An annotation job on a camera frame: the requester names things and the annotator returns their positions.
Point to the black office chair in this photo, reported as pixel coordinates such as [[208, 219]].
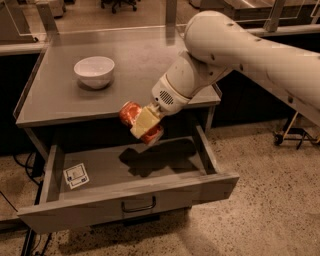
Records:
[[118, 3]]

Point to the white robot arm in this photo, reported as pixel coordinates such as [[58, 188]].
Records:
[[215, 45]]

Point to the open grey top drawer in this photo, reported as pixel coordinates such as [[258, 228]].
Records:
[[127, 182]]

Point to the white ceramic bowl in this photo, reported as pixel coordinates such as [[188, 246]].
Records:
[[95, 72]]

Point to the white fiducial tag sticker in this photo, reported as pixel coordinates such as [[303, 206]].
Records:
[[76, 176]]

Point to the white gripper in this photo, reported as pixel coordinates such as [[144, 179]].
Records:
[[167, 95]]

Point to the clear acrylic barrier panel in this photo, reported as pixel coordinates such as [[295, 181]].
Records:
[[81, 15]]

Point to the red coke can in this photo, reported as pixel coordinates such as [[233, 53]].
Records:
[[128, 113]]

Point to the grey metal cabinet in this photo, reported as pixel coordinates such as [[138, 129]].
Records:
[[55, 96]]

